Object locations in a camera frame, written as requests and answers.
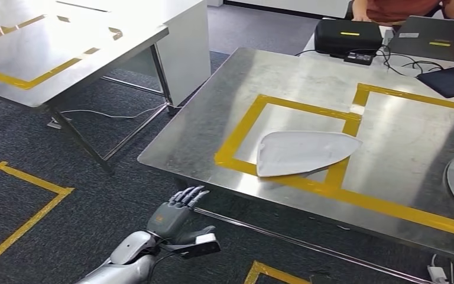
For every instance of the grey floor socket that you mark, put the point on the grey floor socket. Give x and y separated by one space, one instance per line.
56 123

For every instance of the white table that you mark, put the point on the white table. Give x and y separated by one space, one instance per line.
308 46

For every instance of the steel table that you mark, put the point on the steel table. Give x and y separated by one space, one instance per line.
54 58

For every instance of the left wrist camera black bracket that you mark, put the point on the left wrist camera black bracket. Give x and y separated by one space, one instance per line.
207 247

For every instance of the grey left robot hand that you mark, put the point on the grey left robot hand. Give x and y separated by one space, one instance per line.
168 221

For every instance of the dark blue pouch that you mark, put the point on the dark blue pouch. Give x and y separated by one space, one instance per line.
450 80

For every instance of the yellow floor tape outline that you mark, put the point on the yellow floor tape outline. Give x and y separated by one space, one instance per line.
255 270
28 227

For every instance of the white curved plastic shell part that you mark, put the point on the white curved plastic shell part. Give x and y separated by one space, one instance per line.
309 153

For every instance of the white desk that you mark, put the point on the white desk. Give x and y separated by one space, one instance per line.
188 58

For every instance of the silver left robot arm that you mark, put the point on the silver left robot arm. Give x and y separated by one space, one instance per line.
133 251

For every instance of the black power adapter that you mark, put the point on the black power adapter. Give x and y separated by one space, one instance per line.
359 58

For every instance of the black flat case yellow stripe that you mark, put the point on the black flat case yellow stripe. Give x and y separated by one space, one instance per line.
434 31

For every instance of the white charger plug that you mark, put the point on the white charger plug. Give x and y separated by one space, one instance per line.
436 274

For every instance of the person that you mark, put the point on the person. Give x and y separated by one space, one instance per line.
399 9

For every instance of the black bulky case yellow stripe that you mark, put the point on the black bulky case yellow stripe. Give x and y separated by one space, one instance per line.
348 43

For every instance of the yellow tape square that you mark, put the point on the yellow tape square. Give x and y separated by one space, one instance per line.
242 129
0 77
407 96

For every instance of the steel workbench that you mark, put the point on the steel workbench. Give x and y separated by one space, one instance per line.
289 78

